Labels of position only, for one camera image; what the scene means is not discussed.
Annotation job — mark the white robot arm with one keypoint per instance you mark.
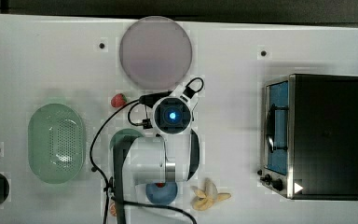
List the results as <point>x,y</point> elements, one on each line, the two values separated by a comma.
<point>171,155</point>

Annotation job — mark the green oval strainer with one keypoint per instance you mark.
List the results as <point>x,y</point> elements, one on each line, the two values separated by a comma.
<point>56,143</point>

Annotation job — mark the green cup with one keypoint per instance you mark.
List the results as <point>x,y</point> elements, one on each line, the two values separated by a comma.
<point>121,137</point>

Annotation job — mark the red toy strawberry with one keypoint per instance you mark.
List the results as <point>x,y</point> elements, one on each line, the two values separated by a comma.
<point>118,100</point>

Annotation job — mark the grey round plate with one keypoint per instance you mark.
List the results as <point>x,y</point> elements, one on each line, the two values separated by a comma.
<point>155,53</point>

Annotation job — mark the small red fruit in cup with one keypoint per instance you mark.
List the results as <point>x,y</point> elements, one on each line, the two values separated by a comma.
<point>160,185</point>

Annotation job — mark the blue cup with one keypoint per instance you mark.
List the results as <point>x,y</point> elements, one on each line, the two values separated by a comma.
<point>161,196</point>

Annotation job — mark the peeled toy banana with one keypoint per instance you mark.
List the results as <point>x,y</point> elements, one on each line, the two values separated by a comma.
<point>208,197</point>

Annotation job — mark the toy orange slice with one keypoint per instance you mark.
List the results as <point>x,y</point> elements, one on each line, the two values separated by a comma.
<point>113,210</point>

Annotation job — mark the silver black toaster oven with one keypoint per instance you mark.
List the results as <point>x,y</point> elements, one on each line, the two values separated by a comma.
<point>310,137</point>

